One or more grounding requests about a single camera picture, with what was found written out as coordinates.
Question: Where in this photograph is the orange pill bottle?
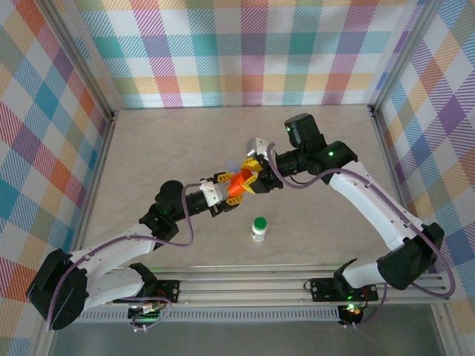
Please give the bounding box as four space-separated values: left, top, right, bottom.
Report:
227 171 249 198

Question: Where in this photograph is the white bottle with green cap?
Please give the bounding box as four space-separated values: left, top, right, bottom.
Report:
250 216 269 243

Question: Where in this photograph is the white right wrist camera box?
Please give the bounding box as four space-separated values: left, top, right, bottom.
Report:
244 136 269 161

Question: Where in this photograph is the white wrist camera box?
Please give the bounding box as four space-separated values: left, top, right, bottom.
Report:
244 136 269 161
199 180 223 208

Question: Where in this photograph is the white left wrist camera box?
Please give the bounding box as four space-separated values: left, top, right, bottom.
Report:
199 180 223 208

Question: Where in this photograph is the aluminium side rail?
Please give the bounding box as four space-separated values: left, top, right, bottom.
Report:
68 111 119 268
367 105 461 356

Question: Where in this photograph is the long aluminium base rail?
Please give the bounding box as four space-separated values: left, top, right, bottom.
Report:
70 262 448 306

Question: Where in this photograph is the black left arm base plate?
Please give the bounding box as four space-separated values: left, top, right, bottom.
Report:
128 278 182 304

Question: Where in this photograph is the grey slotted cable duct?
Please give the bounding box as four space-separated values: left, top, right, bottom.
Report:
79 309 341 323

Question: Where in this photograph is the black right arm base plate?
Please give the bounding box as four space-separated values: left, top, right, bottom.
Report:
309 277 380 302

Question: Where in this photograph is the aluminium frame post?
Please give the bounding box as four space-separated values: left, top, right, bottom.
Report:
369 0 439 112
46 0 119 123

